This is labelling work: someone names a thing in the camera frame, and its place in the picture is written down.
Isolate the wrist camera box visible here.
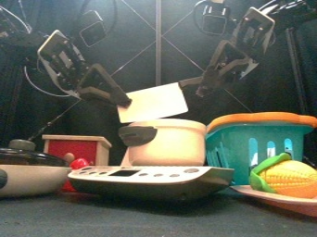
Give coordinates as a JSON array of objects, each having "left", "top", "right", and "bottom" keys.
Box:
[
  {"left": 201, "top": 2, "right": 233, "bottom": 36},
  {"left": 77, "top": 9, "right": 109, "bottom": 48}
]

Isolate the white kitchen scale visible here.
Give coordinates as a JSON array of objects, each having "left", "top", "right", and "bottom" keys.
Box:
[{"left": 67, "top": 165, "right": 236, "bottom": 202}]

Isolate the white paper card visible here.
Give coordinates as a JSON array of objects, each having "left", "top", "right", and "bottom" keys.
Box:
[{"left": 117, "top": 76, "right": 205, "bottom": 124}]

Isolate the dark pan lid with knob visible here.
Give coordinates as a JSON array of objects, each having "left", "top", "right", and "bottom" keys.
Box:
[{"left": 0, "top": 139, "right": 71, "bottom": 168}]

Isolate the yellow toy corn green husk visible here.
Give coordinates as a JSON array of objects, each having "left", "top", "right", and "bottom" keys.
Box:
[{"left": 248, "top": 152, "right": 317, "bottom": 199}]

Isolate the red toy pepper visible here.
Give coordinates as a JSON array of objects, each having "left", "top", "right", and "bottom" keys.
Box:
[{"left": 60, "top": 157, "right": 91, "bottom": 193}]

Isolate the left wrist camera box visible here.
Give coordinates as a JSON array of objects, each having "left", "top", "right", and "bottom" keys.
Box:
[{"left": 77, "top": 9, "right": 109, "bottom": 48}]

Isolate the teal basket orange rim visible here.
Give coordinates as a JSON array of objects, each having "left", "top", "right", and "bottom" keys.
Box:
[{"left": 205, "top": 111, "right": 317, "bottom": 186}]

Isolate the grey toy pan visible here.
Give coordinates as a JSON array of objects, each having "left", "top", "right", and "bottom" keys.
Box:
[{"left": 0, "top": 164, "right": 74, "bottom": 199}]

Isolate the red wooden drawer box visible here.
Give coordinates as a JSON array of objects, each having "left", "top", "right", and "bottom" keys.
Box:
[{"left": 42, "top": 134, "right": 113, "bottom": 167}]

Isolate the grey vertical frame bar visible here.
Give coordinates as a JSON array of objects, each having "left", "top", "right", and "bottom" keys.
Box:
[{"left": 155, "top": 0, "right": 162, "bottom": 87}]

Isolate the left arm cable loop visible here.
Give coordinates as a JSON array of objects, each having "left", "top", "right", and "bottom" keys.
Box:
[{"left": 23, "top": 58, "right": 74, "bottom": 98}]

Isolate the white cooker bowl grey handle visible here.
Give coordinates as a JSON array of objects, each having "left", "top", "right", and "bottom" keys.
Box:
[{"left": 118, "top": 118, "right": 209, "bottom": 168}]

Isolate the pink white plate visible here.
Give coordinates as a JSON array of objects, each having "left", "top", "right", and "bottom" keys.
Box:
[{"left": 229, "top": 184, "right": 317, "bottom": 218}]

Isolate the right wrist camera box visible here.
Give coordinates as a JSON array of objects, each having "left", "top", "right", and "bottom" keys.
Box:
[{"left": 201, "top": 2, "right": 233, "bottom": 36}]

